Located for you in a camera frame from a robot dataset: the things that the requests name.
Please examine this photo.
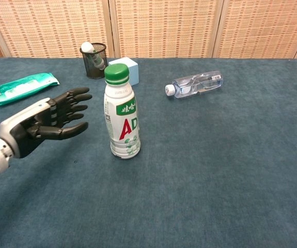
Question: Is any light blue cube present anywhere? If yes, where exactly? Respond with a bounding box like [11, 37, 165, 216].
[108, 57, 140, 86]

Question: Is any black mesh pen holder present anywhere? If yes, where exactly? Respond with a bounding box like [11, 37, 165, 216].
[80, 42, 108, 80]

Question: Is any small white green bottle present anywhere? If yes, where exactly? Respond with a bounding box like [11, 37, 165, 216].
[81, 41, 106, 71]

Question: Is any clear plastic water bottle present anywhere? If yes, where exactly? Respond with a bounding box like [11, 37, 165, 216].
[165, 70, 224, 99]

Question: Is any green wet wipes pack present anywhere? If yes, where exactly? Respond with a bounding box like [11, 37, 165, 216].
[0, 72, 60, 106]

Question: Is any green bottle lid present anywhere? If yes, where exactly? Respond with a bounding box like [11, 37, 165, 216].
[104, 63, 130, 85]

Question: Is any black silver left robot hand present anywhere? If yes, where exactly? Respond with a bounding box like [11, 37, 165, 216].
[0, 87, 93, 159]

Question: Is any white AD plastic bottle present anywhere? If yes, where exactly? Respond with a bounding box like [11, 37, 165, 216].
[103, 81, 141, 160]

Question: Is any dark blue table cover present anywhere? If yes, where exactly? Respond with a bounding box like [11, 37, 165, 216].
[0, 57, 297, 248]

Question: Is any woven bamboo folding screen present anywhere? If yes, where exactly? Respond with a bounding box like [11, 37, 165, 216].
[0, 0, 297, 61]

